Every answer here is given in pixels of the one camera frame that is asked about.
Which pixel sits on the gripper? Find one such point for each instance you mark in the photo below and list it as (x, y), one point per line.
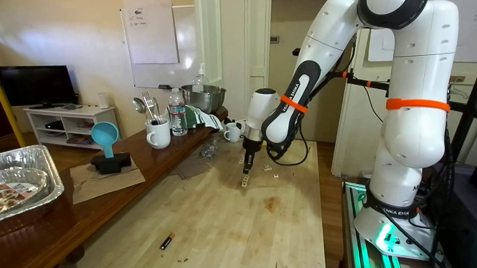
(252, 146)

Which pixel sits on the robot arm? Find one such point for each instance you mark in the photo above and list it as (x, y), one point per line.
(419, 79)

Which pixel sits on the small white mug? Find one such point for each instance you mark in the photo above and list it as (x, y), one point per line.
(234, 133)

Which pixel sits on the row of small letter tiles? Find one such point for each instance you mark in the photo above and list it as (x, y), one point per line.
(245, 181)

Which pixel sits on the crumpled clear plastic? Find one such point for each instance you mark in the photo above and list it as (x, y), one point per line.
(209, 149)

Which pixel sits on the green and white cloth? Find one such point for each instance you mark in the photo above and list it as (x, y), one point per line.
(200, 117)

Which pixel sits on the metal mixing bowl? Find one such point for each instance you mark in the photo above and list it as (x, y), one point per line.
(206, 99)

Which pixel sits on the clear water bottle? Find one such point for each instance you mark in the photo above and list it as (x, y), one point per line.
(178, 116)

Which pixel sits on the clear pump bottle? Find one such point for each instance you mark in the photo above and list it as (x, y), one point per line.
(199, 82)

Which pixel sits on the white mug with cutlery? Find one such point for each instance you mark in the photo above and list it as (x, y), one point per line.
(160, 135)

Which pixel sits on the white door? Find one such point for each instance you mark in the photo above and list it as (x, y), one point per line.
(353, 136)

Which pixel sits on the whiteboard eraser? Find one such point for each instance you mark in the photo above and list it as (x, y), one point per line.
(165, 86)

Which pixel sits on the metal fork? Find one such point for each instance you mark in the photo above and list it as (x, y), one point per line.
(148, 102)

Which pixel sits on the metal spoon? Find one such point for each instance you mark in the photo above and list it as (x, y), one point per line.
(139, 105)

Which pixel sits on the whiteboard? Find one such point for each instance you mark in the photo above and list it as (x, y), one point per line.
(186, 42)

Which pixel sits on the black and copper battery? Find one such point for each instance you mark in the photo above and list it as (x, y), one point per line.
(167, 241)

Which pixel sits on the black block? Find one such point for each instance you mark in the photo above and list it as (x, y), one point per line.
(111, 162)

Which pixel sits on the blue measuring cup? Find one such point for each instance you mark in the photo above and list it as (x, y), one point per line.
(104, 135)

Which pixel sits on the large white paper sheet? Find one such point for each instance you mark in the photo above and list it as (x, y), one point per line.
(150, 32)

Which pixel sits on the small white speaker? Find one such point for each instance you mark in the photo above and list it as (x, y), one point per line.
(103, 100)

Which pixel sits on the brown paper sheet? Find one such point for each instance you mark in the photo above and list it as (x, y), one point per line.
(98, 184)

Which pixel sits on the white television shelf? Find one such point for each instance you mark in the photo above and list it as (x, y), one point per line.
(70, 116)

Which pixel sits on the large foil tray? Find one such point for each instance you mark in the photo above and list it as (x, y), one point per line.
(40, 160)

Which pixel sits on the black television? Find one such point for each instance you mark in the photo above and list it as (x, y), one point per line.
(36, 84)

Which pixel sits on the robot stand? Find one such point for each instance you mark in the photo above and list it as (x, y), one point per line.
(468, 228)

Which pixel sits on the yellow pole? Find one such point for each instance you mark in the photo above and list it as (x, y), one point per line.
(9, 115)

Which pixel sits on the foil container with food lid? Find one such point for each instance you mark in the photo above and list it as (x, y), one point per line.
(8, 191)

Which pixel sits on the wall thermostat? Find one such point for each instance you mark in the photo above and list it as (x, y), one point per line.
(274, 39)

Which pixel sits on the wall socket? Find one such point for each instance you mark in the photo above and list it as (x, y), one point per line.
(457, 79)

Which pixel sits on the white wall sheet with writing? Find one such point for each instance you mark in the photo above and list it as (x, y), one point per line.
(475, 11)

